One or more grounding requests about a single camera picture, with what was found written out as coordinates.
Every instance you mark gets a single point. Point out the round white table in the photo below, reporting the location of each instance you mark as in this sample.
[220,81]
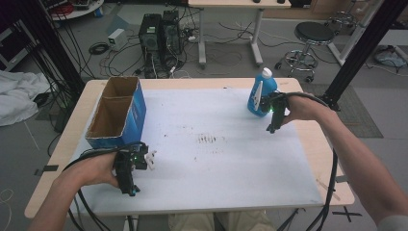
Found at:
[81,11]

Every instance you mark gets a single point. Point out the person's left hand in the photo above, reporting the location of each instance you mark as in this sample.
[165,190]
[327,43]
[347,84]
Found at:
[93,168]

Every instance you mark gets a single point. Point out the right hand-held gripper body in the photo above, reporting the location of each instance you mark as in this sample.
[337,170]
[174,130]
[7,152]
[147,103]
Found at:
[277,106]

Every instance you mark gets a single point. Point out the crumpled white cloth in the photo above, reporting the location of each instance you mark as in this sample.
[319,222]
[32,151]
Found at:
[19,96]

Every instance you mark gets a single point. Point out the person's legs in beige pants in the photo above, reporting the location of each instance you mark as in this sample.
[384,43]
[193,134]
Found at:
[192,223]

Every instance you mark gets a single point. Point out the person's right hand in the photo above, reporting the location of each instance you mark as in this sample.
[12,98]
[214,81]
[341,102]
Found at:
[304,107]

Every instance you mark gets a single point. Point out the black computer tower green label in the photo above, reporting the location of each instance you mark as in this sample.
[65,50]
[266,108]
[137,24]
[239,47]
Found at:
[149,38]

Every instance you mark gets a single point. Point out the grey floor mat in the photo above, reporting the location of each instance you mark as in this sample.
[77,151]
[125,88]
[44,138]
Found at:
[359,118]

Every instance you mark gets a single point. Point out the white-legged wooden desk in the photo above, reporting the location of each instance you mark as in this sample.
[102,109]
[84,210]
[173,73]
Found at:
[237,3]

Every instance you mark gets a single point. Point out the white table mat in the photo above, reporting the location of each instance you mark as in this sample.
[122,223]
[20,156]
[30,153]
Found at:
[208,160]

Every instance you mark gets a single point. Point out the black metal frame post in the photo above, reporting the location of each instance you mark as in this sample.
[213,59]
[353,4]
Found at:
[54,48]
[362,54]

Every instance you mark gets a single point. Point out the black round stool chrome base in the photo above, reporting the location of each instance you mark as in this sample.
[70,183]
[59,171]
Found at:
[313,32]

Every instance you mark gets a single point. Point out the light wooden table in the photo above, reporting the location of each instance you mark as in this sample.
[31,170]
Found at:
[311,141]

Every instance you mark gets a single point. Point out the white metal stand leg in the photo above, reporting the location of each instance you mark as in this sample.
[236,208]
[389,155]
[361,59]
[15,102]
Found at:
[356,35]

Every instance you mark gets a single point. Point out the blue plastic bottle white cap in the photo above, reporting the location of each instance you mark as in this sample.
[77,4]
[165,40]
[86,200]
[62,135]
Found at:
[267,88]

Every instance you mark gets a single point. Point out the small white box device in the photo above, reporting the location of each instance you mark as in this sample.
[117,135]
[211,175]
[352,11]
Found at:
[117,39]

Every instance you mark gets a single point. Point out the blue open cardboard box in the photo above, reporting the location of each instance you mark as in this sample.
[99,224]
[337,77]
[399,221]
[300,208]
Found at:
[134,112]

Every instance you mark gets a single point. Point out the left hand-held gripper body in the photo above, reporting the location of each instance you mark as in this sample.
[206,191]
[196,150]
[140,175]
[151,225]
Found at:
[126,166]

